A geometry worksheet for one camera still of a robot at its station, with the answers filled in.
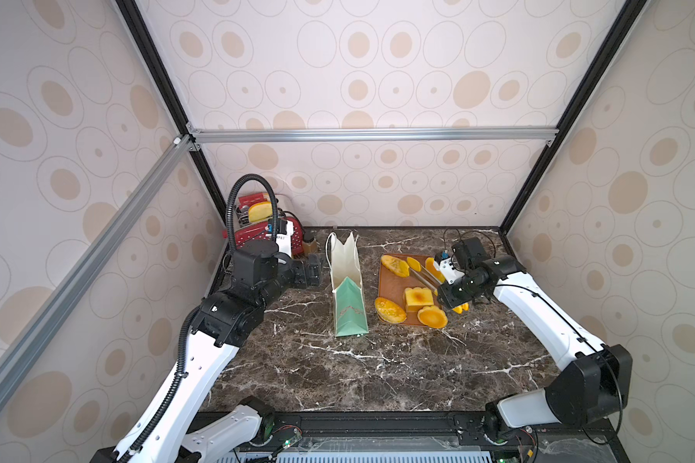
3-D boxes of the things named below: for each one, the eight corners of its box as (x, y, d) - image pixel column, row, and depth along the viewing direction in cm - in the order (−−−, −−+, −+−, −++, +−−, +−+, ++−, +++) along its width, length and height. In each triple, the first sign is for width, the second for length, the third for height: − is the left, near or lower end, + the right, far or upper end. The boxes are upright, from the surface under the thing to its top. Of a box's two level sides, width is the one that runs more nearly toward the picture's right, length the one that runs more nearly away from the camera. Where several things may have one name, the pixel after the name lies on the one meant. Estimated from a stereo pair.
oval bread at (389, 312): (370, 311, 97) (371, 303, 93) (379, 301, 100) (380, 293, 96) (397, 330, 93) (399, 323, 89) (406, 319, 95) (408, 312, 91)
